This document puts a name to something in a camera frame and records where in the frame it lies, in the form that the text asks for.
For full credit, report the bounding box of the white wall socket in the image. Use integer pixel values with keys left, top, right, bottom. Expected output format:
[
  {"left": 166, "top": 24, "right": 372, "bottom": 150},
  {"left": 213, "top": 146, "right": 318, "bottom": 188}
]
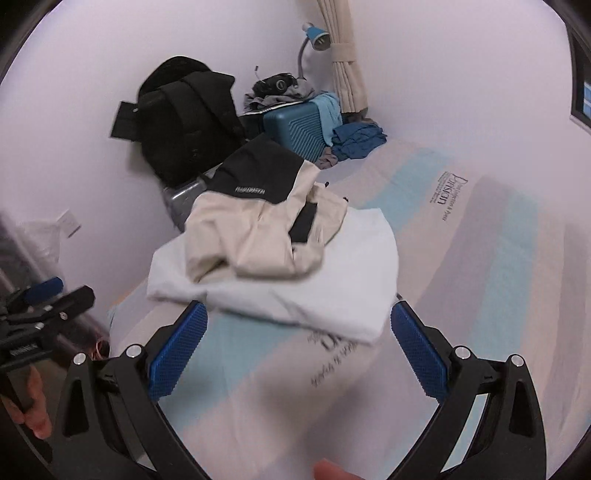
[{"left": 58, "top": 209, "right": 83, "bottom": 238}]

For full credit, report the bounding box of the person's right hand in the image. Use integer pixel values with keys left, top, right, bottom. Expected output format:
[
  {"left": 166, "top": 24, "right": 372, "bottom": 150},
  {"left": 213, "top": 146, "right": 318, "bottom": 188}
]
[{"left": 314, "top": 459, "right": 365, "bottom": 480}]

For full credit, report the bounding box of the silver suitcase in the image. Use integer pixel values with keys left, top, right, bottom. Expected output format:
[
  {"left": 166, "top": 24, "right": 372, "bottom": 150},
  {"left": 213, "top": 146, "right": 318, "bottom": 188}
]
[{"left": 161, "top": 171, "right": 218, "bottom": 232}]

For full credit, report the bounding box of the light blue cloth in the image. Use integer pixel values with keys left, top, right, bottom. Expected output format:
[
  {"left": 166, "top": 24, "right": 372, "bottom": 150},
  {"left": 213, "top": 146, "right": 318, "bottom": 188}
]
[{"left": 311, "top": 92, "right": 343, "bottom": 146}]

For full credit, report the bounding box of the pile of blue clothes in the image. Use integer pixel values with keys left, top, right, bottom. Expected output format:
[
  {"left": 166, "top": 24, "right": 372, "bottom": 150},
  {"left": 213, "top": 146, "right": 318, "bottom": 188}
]
[{"left": 330, "top": 121, "right": 387, "bottom": 161}]

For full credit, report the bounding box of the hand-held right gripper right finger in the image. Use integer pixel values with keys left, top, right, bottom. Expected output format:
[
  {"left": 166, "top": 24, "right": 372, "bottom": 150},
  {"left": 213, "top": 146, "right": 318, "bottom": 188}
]
[{"left": 390, "top": 300, "right": 541, "bottom": 480}]

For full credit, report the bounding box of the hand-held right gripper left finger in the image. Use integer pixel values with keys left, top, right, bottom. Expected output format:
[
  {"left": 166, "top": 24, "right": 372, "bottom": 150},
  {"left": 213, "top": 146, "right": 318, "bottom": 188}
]
[{"left": 50, "top": 300, "right": 211, "bottom": 480}]

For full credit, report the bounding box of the black backpack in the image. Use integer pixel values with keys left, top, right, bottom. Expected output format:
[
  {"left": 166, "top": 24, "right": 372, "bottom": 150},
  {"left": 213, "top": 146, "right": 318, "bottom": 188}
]
[{"left": 110, "top": 56, "right": 247, "bottom": 188}]

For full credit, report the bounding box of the white folded garment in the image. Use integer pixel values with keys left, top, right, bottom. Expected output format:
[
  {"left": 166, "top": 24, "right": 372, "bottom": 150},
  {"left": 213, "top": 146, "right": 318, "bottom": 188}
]
[{"left": 147, "top": 208, "right": 400, "bottom": 344}]

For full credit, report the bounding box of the person's left hand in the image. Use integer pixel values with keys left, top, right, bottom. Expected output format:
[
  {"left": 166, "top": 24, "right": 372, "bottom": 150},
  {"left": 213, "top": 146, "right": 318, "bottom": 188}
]
[{"left": 9, "top": 368, "right": 52, "bottom": 439}]

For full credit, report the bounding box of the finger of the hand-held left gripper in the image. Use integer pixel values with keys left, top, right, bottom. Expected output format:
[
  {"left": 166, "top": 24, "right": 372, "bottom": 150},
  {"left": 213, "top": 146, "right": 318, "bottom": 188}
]
[
  {"left": 9, "top": 285, "right": 95, "bottom": 325},
  {"left": 4, "top": 277, "right": 64, "bottom": 315}
]

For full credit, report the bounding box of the beige tied curtain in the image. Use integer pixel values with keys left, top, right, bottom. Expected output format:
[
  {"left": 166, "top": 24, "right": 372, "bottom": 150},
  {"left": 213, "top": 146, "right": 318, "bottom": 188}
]
[{"left": 316, "top": 0, "right": 370, "bottom": 115}]

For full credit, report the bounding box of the dark framed window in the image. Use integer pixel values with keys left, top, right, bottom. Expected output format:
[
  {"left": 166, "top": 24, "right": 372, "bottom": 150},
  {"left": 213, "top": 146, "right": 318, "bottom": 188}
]
[{"left": 567, "top": 23, "right": 591, "bottom": 123}]

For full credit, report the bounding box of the grey clothes pile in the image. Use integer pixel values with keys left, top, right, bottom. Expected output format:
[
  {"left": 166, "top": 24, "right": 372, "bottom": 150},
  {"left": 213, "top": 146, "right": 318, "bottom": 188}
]
[{"left": 244, "top": 74, "right": 319, "bottom": 112}]

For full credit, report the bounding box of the striped bed sheet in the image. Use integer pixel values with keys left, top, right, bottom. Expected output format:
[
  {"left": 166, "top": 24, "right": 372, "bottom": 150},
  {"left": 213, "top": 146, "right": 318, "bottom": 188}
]
[{"left": 108, "top": 134, "right": 591, "bottom": 480}]

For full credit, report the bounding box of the clear plastic bag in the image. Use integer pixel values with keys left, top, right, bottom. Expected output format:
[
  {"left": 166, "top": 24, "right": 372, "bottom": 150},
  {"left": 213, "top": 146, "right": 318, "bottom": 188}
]
[{"left": 21, "top": 220, "right": 63, "bottom": 261}]

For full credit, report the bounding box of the beige and black hooded jacket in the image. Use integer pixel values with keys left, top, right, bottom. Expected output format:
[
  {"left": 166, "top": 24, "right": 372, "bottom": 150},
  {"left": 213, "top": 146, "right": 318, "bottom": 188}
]
[{"left": 184, "top": 138, "right": 349, "bottom": 282}]

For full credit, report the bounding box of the teal suitcase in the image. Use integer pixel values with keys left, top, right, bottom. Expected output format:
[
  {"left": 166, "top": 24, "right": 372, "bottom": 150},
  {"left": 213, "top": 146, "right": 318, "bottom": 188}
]
[{"left": 262, "top": 99, "right": 342, "bottom": 163}]

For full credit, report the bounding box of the blue desk lamp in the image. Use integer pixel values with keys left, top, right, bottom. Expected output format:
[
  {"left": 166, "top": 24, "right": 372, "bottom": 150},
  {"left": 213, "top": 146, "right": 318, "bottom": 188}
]
[{"left": 297, "top": 22, "right": 331, "bottom": 81}]

